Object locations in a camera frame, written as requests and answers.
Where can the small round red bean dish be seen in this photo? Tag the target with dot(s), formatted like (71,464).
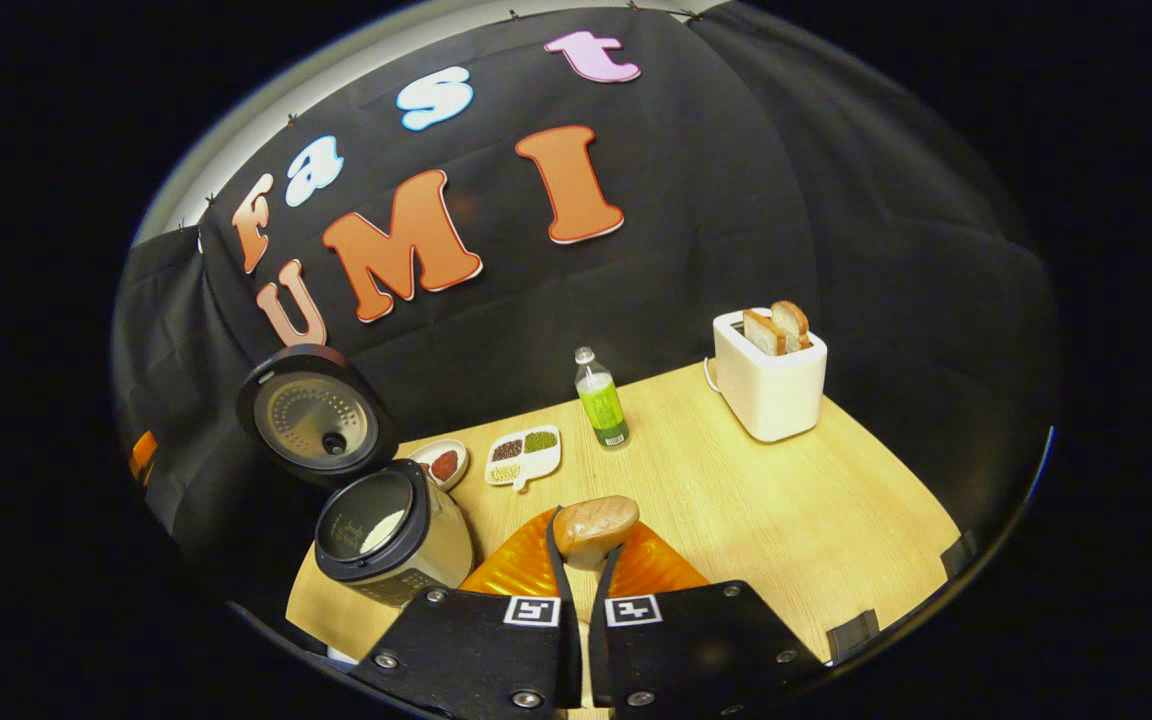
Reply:
(444,465)

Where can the wooden spoon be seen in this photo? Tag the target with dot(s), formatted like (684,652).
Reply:
(596,525)

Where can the green drink bottle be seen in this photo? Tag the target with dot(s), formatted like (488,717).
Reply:
(604,410)

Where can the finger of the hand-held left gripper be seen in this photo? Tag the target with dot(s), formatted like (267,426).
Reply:
(142,457)

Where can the black table edge clamp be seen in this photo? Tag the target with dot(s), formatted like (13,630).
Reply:
(853,635)
(958,555)

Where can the black backdrop cloth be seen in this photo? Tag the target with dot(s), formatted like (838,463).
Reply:
(786,200)

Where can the white divided bean dish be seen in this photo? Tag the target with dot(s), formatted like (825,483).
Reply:
(526,455)

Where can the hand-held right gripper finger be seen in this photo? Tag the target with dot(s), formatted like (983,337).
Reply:
(596,650)
(572,650)

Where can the grey lidded rice cooker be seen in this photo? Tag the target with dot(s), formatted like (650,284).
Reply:
(446,540)

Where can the white toaster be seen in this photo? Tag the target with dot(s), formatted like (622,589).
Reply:
(771,395)

